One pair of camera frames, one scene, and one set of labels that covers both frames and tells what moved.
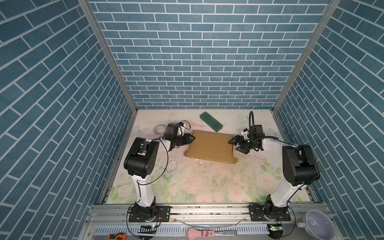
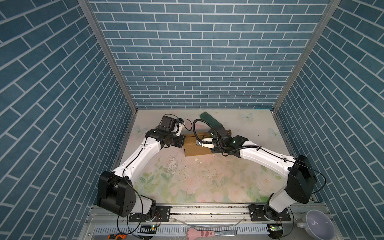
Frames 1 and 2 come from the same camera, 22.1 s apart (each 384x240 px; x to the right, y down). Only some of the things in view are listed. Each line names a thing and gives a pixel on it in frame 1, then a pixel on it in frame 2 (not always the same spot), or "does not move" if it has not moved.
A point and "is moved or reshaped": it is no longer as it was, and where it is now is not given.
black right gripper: [237, 138] -> [216, 151]
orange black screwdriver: [119, 236] does not move
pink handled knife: [192, 233] does not move
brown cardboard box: [212, 146] is moved or reshaped
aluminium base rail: [103, 219] does not move
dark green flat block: [215, 125] does not move
